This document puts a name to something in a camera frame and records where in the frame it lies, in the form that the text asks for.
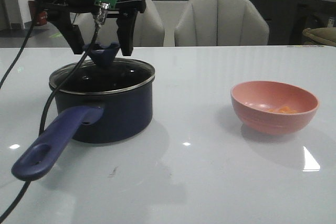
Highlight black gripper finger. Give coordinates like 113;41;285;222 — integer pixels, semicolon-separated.
47;9;84;55
116;8;138;56

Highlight glass lid with blue knob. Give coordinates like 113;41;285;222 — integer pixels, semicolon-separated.
49;42;155;95

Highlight pink bowl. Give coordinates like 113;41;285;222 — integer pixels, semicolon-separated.
230;81;320;135

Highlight orange ham slices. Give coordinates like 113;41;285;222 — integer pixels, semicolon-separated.
267;106;298;114

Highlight left grey upholstered chair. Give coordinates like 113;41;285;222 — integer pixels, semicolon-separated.
75;0;165;47

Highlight grey upholstered chair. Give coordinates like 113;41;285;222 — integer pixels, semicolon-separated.
174;0;269;47
75;0;165;47

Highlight red trash bin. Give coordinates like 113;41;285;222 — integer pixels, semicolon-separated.
28;0;47;26

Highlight right grey upholstered chair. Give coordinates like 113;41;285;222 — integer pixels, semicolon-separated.
174;0;269;47

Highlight dark blue saucepan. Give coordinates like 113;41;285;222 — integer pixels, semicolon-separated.
12;76;153;182

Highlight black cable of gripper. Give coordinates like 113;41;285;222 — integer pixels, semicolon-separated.
0;0;110;224

